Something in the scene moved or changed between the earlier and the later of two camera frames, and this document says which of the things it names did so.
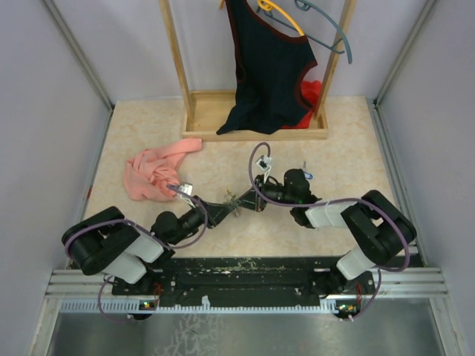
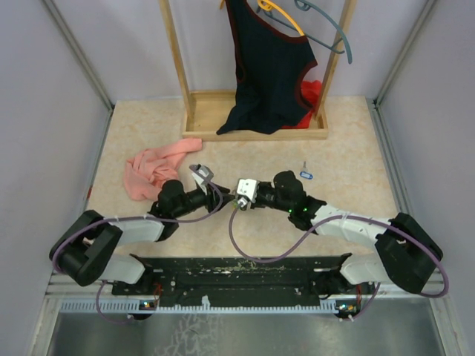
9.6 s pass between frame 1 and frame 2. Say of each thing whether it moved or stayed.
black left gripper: moved
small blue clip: stayed
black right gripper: stayed
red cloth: stayed
